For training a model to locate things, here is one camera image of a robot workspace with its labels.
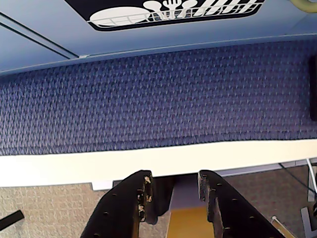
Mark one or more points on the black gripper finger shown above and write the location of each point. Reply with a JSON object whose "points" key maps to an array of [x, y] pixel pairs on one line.
{"points": [[116, 210], [235, 215]]}

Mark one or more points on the yellow wooden board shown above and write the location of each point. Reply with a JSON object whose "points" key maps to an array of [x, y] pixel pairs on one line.
{"points": [[188, 223]]}

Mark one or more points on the grey metal desk leg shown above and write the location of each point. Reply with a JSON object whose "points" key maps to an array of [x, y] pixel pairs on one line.
{"points": [[308, 218]]}

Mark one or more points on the black flat strip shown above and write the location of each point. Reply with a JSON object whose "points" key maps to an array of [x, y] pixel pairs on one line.
{"points": [[11, 218]]}

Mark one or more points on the blue woven mat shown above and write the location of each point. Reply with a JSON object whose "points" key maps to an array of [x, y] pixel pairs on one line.
{"points": [[148, 99]]}

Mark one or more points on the blue toy kitchen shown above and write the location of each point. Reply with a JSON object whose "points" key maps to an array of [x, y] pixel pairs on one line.
{"points": [[173, 39]]}

